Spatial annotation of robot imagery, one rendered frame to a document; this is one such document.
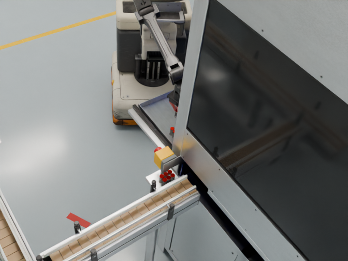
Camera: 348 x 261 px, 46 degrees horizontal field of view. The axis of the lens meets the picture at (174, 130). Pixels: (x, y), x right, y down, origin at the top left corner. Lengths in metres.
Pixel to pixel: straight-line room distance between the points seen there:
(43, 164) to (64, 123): 0.40
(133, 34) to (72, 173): 1.08
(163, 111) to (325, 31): 1.30
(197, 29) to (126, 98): 1.77
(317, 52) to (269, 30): 0.15
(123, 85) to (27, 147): 0.84
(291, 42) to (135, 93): 2.13
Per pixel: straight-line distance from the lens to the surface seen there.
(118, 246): 1.70
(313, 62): 1.05
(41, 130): 3.26
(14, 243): 1.73
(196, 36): 1.37
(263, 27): 1.13
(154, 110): 2.15
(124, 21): 2.93
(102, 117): 3.30
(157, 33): 1.93
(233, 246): 1.80
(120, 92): 3.09
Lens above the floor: 2.45
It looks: 49 degrees down
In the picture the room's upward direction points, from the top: 8 degrees clockwise
